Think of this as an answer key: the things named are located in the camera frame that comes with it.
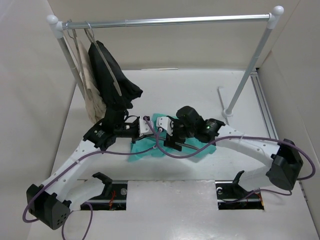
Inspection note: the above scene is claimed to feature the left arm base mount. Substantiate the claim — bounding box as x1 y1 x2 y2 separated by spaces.
87 172 128 211

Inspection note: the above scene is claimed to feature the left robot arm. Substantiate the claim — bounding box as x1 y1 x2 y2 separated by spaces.
22 114 153 230

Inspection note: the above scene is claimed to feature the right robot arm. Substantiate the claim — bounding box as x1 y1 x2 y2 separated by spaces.
156 106 303 197

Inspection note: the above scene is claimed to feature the metal clothes hanger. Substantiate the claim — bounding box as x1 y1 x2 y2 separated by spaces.
174 142 199 150

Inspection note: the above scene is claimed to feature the beige hanging garment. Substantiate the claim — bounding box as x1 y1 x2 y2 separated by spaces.
78 40 106 124

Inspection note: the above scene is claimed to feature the metal hanger with beige garment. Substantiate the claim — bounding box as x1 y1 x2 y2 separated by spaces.
66 19 86 99

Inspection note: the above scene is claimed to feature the black hanging garment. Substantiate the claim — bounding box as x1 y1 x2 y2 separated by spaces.
88 41 143 110

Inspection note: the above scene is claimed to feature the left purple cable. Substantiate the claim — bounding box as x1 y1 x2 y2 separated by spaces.
22 118 161 240

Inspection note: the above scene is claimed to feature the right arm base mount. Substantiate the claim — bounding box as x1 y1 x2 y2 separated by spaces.
215 170 265 210

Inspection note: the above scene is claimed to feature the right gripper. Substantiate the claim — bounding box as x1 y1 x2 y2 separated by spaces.
164 117 196 151

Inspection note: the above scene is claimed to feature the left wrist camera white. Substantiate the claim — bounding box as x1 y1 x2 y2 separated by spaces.
138 116 154 137

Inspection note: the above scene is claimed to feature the teal t shirt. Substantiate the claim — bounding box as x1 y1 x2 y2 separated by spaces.
127 112 217 163

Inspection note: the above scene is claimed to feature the white and chrome clothes rack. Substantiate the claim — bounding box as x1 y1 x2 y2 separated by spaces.
46 5 285 124

